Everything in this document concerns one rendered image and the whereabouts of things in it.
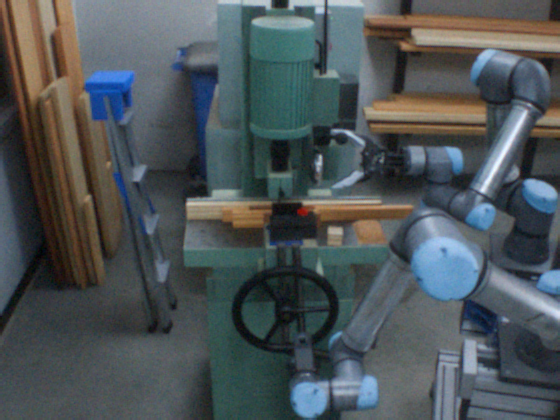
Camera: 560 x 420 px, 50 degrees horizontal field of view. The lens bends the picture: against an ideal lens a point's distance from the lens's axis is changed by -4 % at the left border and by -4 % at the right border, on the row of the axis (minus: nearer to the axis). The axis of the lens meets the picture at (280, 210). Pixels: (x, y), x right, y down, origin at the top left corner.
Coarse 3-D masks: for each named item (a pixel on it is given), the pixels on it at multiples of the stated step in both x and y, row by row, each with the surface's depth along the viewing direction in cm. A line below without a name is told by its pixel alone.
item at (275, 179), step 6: (270, 162) 189; (270, 168) 185; (270, 174) 182; (276, 174) 182; (282, 174) 182; (288, 174) 182; (270, 180) 181; (276, 180) 181; (282, 180) 181; (288, 180) 181; (270, 186) 182; (276, 186) 182; (282, 186) 182; (288, 186) 182; (270, 192) 183; (276, 192) 183; (288, 192) 183
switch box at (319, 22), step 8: (320, 8) 196; (320, 16) 190; (328, 16) 191; (320, 24) 192; (328, 24) 192; (320, 32) 193; (328, 32) 193; (320, 40) 194; (328, 40) 194; (328, 48) 195; (328, 56) 197
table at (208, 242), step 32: (192, 224) 189; (224, 224) 190; (320, 224) 191; (352, 224) 191; (192, 256) 178; (224, 256) 179; (256, 256) 179; (320, 256) 181; (352, 256) 181; (384, 256) 182
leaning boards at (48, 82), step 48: (0, 0) 240; (48, 0) 289; (48, 48) 290; (48, 96) 271; (48, 144) 275; (96, 144) 310; (48, 192) 287; (96, 192) 315; (48, 240) 294; (96, 240) 303
